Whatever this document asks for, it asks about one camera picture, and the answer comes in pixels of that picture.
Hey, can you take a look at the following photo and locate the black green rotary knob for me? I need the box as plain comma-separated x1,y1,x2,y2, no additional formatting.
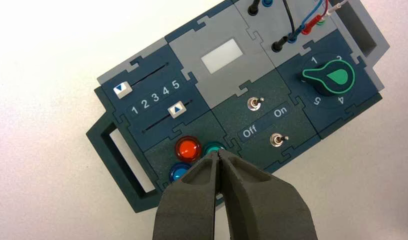
296,53,357,98

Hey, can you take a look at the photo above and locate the blue round push button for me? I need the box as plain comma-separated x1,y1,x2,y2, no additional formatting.
168,162,193,184

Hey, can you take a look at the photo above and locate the white slider knob down arrow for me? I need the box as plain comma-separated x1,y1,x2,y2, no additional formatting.
112,81,133,100

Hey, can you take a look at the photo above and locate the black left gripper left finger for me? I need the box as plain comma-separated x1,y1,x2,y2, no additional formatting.
152,149,222,240

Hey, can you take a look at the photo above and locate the white rectangular display window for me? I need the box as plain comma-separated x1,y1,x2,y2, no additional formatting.
200,38,244,75

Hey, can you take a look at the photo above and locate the blue jumper cable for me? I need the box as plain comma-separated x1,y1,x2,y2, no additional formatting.
261,0,324,45

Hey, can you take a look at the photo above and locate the black jumper cable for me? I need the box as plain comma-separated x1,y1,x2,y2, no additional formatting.
247,0,296,53

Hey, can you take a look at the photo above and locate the white jumper cable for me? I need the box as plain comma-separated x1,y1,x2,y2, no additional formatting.
324,0,349,17

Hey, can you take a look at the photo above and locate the metal toggle switch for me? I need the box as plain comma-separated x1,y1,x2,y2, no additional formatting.
269,133,290,148
246,96,266,112

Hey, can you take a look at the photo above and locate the green round push button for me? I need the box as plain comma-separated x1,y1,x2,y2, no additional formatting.
202,141,227,158

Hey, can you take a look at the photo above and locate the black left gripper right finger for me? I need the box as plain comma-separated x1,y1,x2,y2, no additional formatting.
219,149,320,240

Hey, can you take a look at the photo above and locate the white slider knob up arrow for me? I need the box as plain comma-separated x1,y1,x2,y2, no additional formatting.
167,100,186,119

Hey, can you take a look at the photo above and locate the red round push button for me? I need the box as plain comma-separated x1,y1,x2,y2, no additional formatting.
174,135,203,163

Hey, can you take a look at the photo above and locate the teal grey control panel box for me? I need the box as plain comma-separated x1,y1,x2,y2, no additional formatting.
85,0,390,214

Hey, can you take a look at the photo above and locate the red jumper cable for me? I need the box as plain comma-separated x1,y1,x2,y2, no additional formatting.
301,0,331,36

